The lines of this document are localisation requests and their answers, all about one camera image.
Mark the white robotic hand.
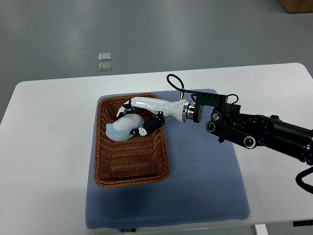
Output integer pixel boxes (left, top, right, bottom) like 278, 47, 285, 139
116, 97, 190, 136

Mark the light blue plush toy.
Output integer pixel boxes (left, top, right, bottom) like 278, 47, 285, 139
106, 114, 144, 141

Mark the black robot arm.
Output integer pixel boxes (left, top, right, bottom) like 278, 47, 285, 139
116, 91, 313, 165

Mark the brown wicker basket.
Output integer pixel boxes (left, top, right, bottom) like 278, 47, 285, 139
91, 94, 170, 188

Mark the blue textured mat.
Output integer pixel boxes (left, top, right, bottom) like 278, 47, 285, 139
85, 108, 250, 229

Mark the white table leg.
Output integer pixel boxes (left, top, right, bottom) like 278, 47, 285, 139
254, 224, 269, 235

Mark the brown cardboard box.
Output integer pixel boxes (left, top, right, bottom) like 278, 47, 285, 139
279, 0, 313, 14

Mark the black table control panel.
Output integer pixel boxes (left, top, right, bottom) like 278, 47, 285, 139
293, 220, 313, 227

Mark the black cable loop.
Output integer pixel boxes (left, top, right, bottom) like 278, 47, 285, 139
295, 166, 313, 194

